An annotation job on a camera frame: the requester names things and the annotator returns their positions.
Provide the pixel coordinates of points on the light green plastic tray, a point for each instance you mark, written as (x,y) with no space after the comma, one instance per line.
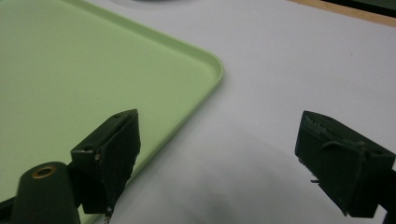
(93,71)

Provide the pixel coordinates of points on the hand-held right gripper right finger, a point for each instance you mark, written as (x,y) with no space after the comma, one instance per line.
(336,165)

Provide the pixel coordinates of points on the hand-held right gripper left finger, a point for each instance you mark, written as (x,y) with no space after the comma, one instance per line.
(107,161)

